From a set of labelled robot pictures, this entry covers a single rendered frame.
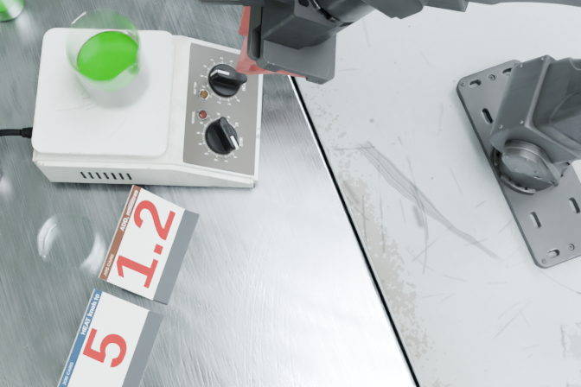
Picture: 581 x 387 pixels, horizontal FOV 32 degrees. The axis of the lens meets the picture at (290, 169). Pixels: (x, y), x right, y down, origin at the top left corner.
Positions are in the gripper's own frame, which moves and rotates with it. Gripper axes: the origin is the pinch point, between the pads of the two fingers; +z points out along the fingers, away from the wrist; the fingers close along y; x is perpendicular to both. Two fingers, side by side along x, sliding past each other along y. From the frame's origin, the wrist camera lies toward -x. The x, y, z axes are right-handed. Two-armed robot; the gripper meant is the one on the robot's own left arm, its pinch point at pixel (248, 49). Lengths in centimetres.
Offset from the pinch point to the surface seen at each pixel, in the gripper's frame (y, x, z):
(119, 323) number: 22.8, -3.9, 13.9
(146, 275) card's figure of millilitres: 18.2, -2.0, 13.3
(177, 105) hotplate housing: 3.6, -2.9, 7.6
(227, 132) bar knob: 5.8, 1.3, 5.5
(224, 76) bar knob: 0.5, 0.5, 5.5
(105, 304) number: 21.4, -5.6, 13.4
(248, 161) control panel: 7.5, 4.5, 7.2
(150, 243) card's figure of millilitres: 15.3, -2.1, 12.8
